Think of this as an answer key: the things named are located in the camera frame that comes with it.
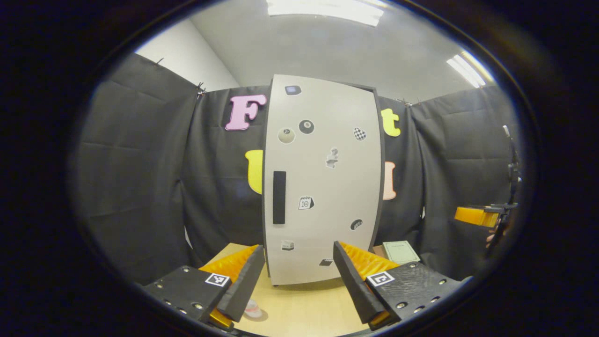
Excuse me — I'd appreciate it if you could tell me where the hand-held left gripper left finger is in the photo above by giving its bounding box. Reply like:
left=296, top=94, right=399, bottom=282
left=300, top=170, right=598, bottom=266
left=142, top=244, right=266, bottom=331

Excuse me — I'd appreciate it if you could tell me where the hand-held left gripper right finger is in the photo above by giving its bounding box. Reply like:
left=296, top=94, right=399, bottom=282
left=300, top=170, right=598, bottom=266
left=333, top=240, right=462, bottom=331

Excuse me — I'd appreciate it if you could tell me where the black cabinet door handle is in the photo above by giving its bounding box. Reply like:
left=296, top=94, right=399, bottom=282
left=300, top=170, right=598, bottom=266
left=272, top=171, right=287, bottom=225

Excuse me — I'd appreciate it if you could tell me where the light grey cabinet door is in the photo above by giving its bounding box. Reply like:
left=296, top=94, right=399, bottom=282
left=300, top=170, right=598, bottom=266
left=263, top=74, right=382, bottom=286

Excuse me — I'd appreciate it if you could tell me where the grey cabinet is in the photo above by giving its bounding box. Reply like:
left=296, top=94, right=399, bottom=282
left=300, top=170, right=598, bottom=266
left=261, top=73, right=387, bottom=287

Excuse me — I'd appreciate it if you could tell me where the light green box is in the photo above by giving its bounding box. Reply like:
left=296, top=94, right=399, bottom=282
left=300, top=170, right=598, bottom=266
left=382, top=240, right=421, bottom=265

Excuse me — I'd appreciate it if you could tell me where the long ceiling light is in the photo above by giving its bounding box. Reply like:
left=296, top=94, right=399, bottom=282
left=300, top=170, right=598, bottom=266
left=446, top=51, right=495, bottom=88
left=267, top=0, right=384, bottom=27

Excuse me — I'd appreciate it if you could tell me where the black backdrop cloth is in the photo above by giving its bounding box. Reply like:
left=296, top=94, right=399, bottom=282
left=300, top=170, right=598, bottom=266
left=75, top=52, right=521, bottom=284

